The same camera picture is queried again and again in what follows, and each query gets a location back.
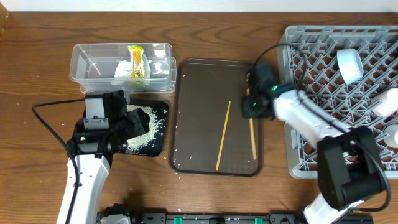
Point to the pink plastic cup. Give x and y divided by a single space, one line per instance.
388 102

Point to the clear plastic waste bin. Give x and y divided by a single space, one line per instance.
93 67

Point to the wooden chopstick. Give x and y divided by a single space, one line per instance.
223 137
252 134

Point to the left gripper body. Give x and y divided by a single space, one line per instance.
126 127

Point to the pile of white rice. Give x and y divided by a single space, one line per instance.
151 142

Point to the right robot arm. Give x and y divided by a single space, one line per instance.
349 169

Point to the grey dishwasher rack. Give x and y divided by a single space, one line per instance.
314 55

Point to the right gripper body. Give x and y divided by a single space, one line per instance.
254 107

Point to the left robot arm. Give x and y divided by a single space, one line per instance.
89 163

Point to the black tray lid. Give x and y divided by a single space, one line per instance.
152 103

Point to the light blue rice bowl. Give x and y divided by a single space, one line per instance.
350 65

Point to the brown serving tray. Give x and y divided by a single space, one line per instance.
204 88

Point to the white green plastic cup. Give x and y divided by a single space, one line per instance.
391 140

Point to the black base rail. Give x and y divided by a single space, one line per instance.
121 213

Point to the white tissue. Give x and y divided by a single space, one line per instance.
123 71

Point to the yellow green snack wrapper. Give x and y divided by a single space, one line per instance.
137 64

